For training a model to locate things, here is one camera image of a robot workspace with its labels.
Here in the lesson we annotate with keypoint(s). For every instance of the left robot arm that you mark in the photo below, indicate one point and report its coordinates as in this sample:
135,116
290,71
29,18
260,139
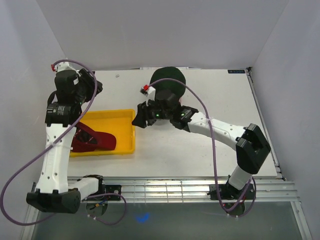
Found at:
65,134

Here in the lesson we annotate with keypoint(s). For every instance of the dark green baseball cap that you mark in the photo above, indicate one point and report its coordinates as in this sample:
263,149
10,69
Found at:
163,88

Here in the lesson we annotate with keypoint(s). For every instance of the yellow plastic tray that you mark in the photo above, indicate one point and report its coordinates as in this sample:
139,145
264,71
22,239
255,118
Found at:
116,122

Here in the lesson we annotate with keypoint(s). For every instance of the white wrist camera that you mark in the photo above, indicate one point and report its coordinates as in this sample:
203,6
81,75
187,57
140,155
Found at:
62,66
148,91

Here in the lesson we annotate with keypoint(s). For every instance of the aluminium frame rail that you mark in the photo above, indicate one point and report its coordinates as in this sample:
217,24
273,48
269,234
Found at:
195,190

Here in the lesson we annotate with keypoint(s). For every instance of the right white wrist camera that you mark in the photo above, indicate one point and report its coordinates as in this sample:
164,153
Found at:
148,91

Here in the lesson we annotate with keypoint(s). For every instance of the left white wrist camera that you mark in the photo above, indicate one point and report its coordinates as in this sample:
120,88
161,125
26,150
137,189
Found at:
62,66

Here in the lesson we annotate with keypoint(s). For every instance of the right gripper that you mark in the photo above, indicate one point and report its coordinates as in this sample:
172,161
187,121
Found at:
143,114

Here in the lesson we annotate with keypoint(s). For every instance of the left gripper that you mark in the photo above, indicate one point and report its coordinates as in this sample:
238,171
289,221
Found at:
91,85

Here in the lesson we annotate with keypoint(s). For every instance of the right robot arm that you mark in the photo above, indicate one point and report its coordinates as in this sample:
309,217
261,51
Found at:
249,142

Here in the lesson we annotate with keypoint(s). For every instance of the red baseball cap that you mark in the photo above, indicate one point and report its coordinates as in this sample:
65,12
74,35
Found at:
88,140

